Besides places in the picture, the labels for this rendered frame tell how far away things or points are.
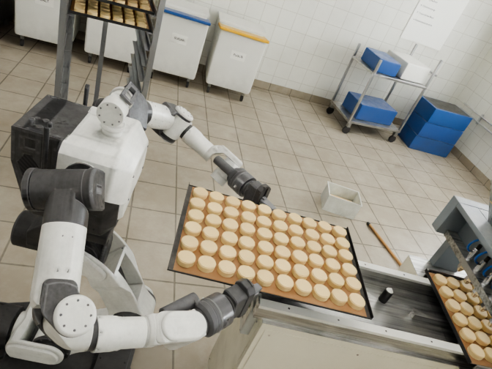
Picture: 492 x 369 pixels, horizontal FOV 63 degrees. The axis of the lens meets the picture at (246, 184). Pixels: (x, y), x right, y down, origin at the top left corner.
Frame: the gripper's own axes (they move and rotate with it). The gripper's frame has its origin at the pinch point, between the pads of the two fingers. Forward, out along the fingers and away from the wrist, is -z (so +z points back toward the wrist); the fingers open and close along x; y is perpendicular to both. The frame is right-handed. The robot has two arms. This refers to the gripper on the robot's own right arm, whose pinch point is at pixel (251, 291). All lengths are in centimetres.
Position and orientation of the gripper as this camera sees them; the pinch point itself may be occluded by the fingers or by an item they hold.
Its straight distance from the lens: 114.0
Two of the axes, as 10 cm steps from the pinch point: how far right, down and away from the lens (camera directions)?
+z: -6.9, 2.0, -6.9
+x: 3.1, -7.8, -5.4
